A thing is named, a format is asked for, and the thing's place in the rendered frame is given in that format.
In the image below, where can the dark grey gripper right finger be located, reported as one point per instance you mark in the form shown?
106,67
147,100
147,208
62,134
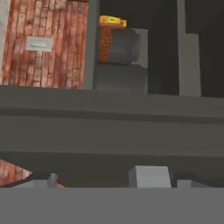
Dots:
183,184

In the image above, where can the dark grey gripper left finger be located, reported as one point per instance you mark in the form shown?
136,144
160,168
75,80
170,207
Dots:
40,183

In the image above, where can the grey open cabinet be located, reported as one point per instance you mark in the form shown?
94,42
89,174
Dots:
110,128

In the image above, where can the grey cabinet door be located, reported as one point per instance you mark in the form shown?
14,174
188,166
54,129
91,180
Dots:
189,58

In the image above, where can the grey jar with orange filling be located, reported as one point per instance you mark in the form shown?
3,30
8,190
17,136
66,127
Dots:
121,46

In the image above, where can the pale grey block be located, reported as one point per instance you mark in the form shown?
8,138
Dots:
150,176

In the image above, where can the yellow flat box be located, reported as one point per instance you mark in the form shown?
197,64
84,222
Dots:
112,20

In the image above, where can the white wall socket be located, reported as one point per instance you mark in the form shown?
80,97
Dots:
39,44

